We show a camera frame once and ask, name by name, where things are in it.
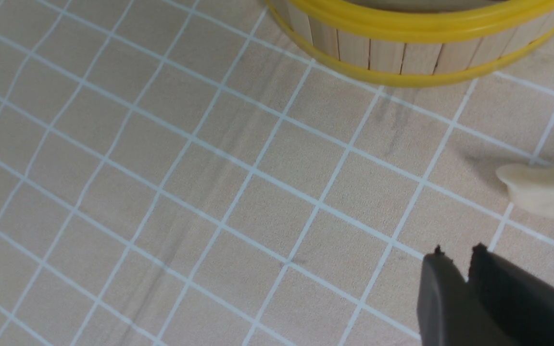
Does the bamboo steamer tray yellow rim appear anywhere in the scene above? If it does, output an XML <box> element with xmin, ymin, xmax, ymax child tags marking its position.
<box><xmin>266</xmin><ymin>0</ymin><xmax>554</xmax><ymax>88</ymax></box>

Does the white dumpling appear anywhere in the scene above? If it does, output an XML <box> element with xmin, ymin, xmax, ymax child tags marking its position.
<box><xmin>495</xmin><ymin>163</ymin><xmax>554</xmax><ymax>219</ymax></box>

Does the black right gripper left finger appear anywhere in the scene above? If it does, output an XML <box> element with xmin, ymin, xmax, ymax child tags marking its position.
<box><xmin>417</xmin><ymin>246</ymin><xmax>514</xmax><ymax>346</ymax></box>

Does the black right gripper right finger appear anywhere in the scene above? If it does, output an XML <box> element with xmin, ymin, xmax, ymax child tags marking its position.
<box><xmin>468</xmin><ymin>244</ymin><xmax>554</xmax><ymax>346</ymax></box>

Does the beige checked tablecloth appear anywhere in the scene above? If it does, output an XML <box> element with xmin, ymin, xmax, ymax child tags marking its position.
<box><xmin>0</xmin><ymin>0</ymin><xmax>554</xmax><ymax>346</ymax></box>

